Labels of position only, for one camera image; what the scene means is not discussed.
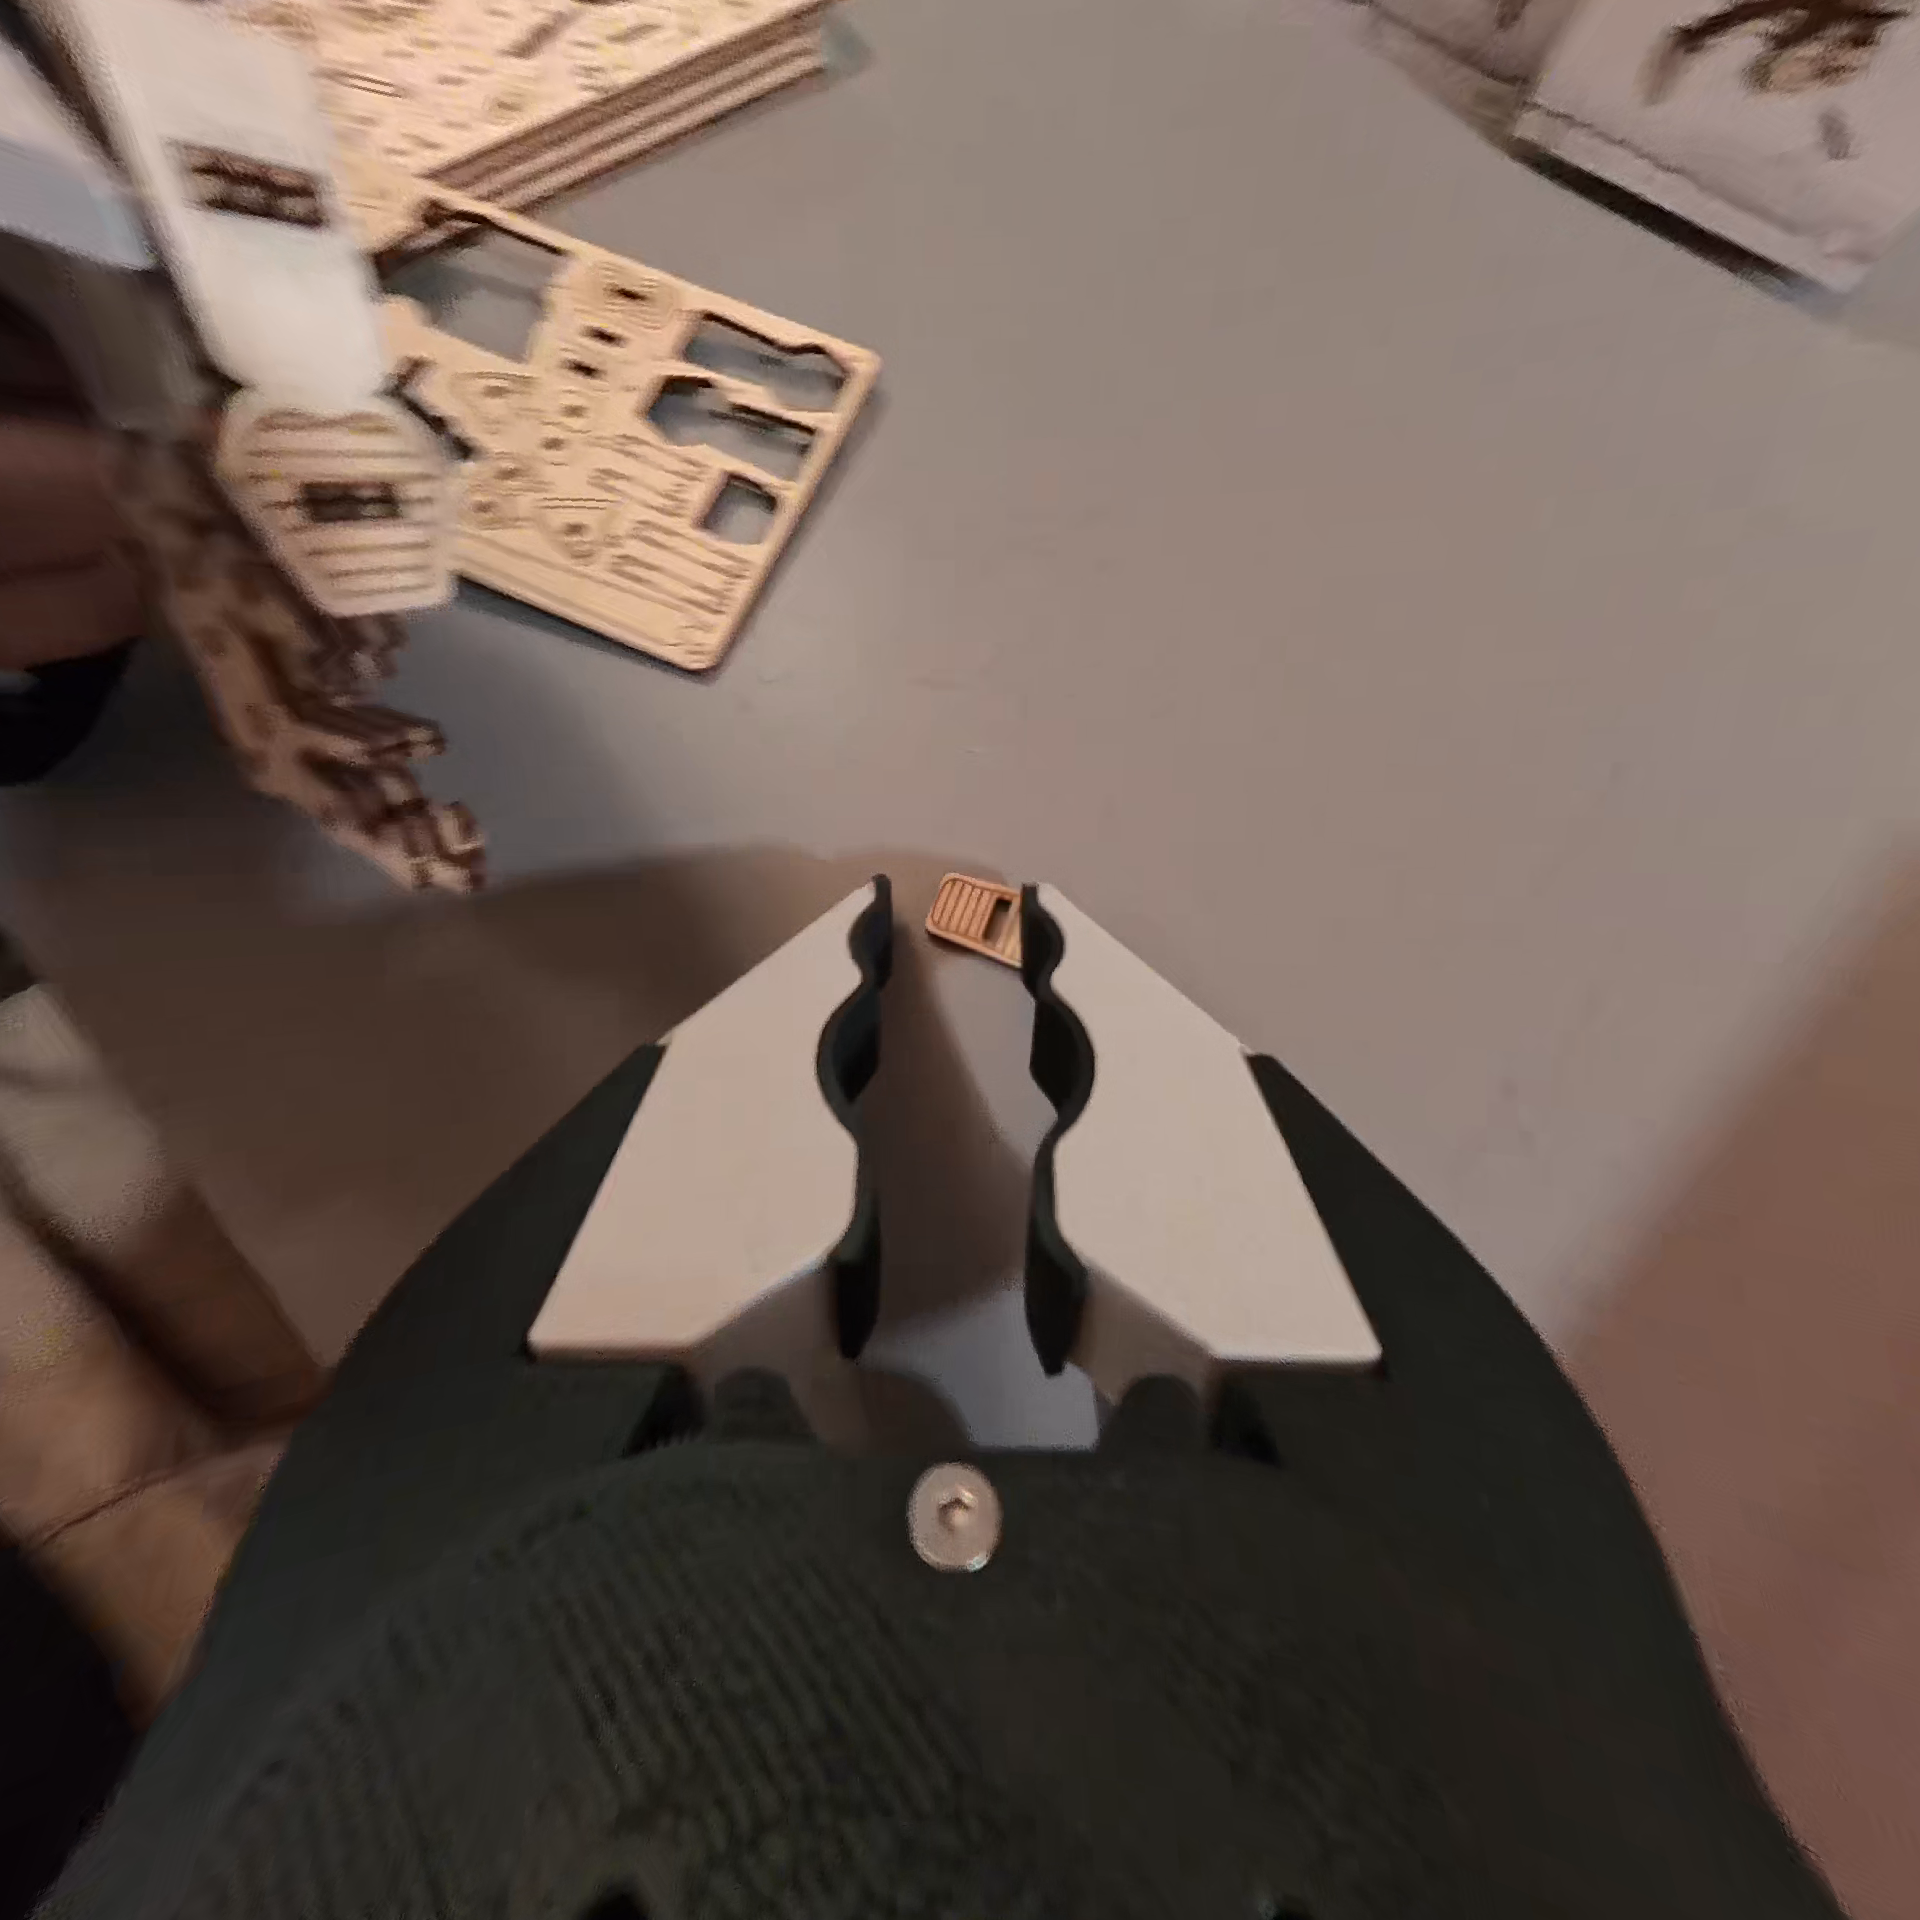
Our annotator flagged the grey desk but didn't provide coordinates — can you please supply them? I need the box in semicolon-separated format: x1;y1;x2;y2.
0;0;1920;1443

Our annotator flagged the wooden parts sheet with cutouts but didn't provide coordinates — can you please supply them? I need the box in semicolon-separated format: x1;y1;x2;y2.
375;188;882;671

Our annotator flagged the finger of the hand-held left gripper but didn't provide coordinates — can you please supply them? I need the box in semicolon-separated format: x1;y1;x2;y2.
46;0;386;416
0;60;159;274

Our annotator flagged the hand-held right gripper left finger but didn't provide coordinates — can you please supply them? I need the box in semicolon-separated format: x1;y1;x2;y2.
525;872;896;1443

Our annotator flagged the stack of wooden parts sheets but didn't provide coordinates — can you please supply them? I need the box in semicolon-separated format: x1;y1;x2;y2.
240;0;833;212

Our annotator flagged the small slotted wooden piece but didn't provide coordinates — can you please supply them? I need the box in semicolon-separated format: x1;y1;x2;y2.
925;872;1031;963

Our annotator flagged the white instruction booklet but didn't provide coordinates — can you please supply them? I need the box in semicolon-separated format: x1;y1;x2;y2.
1350;0;1920;294

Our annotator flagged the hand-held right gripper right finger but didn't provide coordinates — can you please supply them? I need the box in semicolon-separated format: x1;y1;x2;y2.
1016;883;1384;1443

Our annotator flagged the wooden model assembly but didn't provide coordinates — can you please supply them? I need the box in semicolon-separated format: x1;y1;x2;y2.
142;392;488;895

